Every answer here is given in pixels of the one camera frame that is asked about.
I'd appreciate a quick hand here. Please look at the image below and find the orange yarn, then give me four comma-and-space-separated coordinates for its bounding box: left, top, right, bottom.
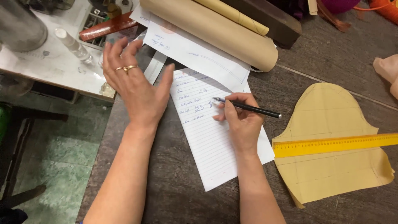
353, 0, 398, 25

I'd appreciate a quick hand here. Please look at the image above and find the white pattern paper sheet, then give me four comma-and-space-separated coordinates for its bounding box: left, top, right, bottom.
129, 4, 252, 93

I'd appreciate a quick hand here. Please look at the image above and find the yellow ruler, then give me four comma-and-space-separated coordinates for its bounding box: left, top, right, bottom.
273, 133, 398, 158

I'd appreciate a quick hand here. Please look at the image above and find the red-brown wooden ruler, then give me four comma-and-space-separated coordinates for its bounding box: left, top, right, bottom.
79, 11, 139, 42

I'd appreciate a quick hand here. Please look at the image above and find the lined paper sheet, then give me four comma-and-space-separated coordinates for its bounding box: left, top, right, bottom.
170, 68, 275, 192

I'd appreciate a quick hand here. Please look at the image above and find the thin yellow paper roll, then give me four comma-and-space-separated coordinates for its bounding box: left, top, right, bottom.
194, 0, 270, 36

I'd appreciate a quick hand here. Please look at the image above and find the white side table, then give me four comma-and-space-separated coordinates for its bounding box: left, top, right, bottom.
0, 0, 147, 102

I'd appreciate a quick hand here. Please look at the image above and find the person's left hand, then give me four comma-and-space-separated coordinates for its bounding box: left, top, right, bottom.
102, 37, 175, 129

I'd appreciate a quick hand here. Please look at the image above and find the black pen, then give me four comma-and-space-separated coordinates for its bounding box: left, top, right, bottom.
213, 97, 282, 119

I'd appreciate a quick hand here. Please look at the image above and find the person's right hand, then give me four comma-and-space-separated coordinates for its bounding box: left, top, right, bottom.
213, 92, 265, 154

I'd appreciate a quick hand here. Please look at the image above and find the dark wooden block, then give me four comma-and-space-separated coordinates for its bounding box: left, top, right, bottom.
219, 0, 302, 50

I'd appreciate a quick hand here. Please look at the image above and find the clear plastic bottle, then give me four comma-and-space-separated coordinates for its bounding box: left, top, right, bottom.
54, 28, 93, 64

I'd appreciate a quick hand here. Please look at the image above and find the yellow paper pattern piece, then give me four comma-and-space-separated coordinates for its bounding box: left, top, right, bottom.
272, 82, 395, 209

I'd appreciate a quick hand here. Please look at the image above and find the dark wooden stool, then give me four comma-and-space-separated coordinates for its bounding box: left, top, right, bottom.
0, 103, 69, 212

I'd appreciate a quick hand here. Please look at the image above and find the large brown paper roll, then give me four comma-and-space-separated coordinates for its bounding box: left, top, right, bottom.
139, 0, 279, 73

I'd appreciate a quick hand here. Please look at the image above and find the magenta fabric bundle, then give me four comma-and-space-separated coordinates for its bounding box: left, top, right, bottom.
320, 0, 361, 14

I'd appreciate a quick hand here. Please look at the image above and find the tray of sewing tools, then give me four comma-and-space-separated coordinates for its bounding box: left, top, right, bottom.
81, 0, 140, 47

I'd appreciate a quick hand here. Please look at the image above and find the white paper strip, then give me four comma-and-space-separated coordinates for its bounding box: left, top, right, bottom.
143, 51, 168, 85

